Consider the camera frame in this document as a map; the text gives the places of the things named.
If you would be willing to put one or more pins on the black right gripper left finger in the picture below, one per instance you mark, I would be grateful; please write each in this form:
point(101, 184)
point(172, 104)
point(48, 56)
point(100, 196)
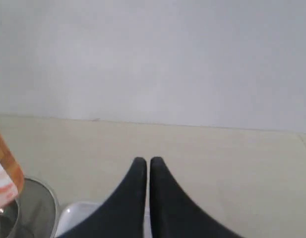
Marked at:
point(132, 188)

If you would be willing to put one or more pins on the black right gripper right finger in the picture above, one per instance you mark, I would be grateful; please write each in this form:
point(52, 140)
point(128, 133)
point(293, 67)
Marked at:
point(173, 214)

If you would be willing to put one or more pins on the orange pump soap bottle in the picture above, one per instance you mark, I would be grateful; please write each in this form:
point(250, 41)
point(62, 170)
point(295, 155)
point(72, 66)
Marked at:
point(11, 175)

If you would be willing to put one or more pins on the small stainless steel bowl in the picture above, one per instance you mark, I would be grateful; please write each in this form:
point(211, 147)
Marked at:
point(9, 219)

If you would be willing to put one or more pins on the white plastic tray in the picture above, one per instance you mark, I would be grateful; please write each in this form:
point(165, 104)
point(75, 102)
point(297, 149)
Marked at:
point(76, 215)

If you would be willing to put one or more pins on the steel mesh strainer basket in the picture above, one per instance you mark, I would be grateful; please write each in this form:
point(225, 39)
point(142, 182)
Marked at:
point(35, 212)

